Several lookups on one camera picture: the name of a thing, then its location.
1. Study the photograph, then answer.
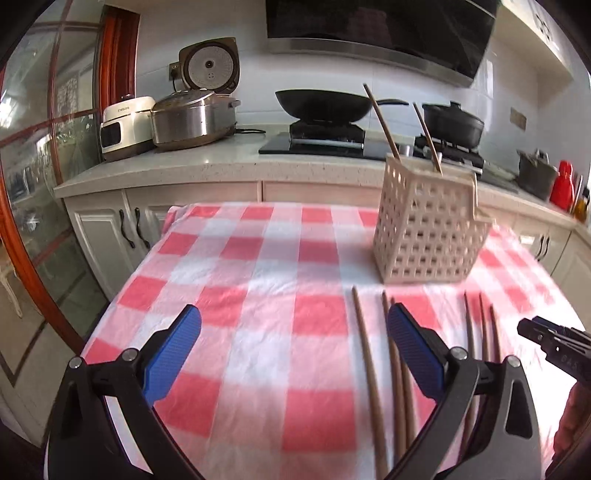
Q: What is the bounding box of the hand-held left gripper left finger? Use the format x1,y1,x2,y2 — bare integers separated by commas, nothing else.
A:
44,304,206,480

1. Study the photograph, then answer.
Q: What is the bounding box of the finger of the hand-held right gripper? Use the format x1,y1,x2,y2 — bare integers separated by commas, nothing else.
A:
517,318,579,357
531,316,591,344

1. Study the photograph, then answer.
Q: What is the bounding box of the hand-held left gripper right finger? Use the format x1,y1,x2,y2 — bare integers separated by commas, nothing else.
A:
387,304,542,480

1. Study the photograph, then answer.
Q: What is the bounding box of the white plastic utensil basket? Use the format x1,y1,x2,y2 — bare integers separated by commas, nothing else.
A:
373,154,494,284

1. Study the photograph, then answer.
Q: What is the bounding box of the person's right hand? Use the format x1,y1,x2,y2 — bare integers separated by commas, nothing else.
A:
551,382,591,462

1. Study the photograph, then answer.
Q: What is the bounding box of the red white checked tablecloth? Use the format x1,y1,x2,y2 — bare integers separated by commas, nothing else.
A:
81,203,585,480

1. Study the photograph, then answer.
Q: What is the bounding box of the red thermos jug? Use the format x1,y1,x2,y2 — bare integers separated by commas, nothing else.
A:
549,160,574,210

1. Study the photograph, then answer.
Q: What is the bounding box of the grey stockpot with lid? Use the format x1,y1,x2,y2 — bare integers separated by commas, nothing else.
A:
517,148,559,200

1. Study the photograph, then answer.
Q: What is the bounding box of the white dish with food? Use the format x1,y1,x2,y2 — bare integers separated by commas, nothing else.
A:
480,162,517,182

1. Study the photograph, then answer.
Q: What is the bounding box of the speckled white kitchen countertop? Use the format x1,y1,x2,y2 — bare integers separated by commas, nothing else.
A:
53,134,591,232

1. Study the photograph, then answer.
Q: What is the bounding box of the black pot with lid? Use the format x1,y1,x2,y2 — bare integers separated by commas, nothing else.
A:
422,102,485,149

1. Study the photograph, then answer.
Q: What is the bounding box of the small white cooker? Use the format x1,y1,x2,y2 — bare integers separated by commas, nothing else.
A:
100,95,157,162

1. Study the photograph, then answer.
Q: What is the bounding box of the black glass gas cooktop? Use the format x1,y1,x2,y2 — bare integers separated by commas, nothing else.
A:
259,121,520,195

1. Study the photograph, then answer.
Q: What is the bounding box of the silver rice cooker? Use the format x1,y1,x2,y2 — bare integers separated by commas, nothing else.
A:
148,89,242,152

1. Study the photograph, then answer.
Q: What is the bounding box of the black wok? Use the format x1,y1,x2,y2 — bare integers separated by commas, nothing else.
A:
275,89,411,124

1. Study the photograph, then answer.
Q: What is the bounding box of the wooden framed glass door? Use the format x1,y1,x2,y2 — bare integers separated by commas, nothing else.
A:
0,4,141,384

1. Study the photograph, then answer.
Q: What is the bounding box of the black glass range hood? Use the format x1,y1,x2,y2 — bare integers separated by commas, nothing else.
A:
265,0,502,88

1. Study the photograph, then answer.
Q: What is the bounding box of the white wall cabinet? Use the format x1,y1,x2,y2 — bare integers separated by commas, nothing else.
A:
501,0,591,84

